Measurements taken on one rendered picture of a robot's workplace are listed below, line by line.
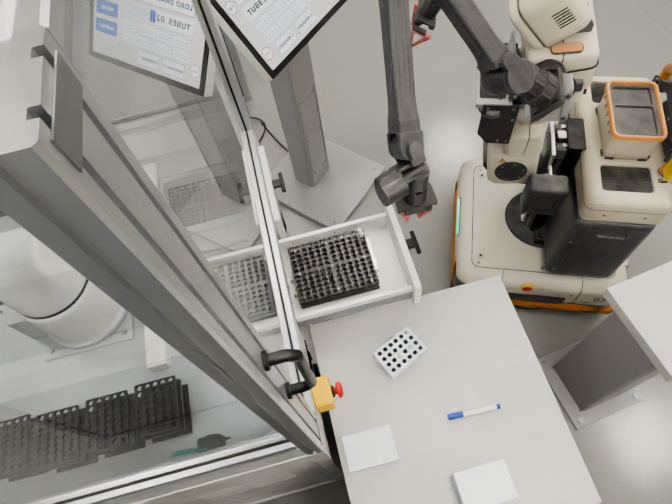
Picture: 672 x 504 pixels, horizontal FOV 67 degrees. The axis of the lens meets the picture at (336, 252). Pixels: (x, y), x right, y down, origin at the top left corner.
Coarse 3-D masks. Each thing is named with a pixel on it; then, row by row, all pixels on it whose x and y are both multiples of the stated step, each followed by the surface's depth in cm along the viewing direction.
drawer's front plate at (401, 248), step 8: (384, 208) 148; (392, 208) 143; (392, 216) 142; (392, 224) 141; (392, 232) 144; (400, 232) 139; (392, 240) 148; (400, 240) 138; (400, 248) 138; (400, 256) 141; (408, 256) 135; (408, 264) 134; (408, 272) 135; (416, 272) 133; (408, 280) 138; (416, 280) 132; (416, 288) 131; (416, 296) 135
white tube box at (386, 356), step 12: (396, 336) 139; (408, 336) 138; (384, 348) 139; (396, 348) 137; (408, 348) 137; (420, 348) 139; (384, 360) 139; (396, 360) 137; (408, 360) 135; (396, 372) 134
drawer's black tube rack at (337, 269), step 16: (320, 240) 144; (336, 240) 143; (352, 240) 142; (304, 256) 145; (320, 256) 145; (336, 256) 141; (352, 256) 144; (304, 272) 139; (320, 272) 139; (336, 272) 138; (352, 272) 142; (368, 272) 137; (304, 288) 137; (320, 288) 136; (336, 288) 136; (352, 288) 136; (368, 288) 139; (304, 304) 138
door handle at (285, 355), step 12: (264, 360) 62; (276, 360) 62; (288, 360) 63; (300, 360) 64; (300, 372) 69; (312, 372) 72; (288, 384) 77; (300, 384) 77; (312, 384) 75; (288, 396) 76
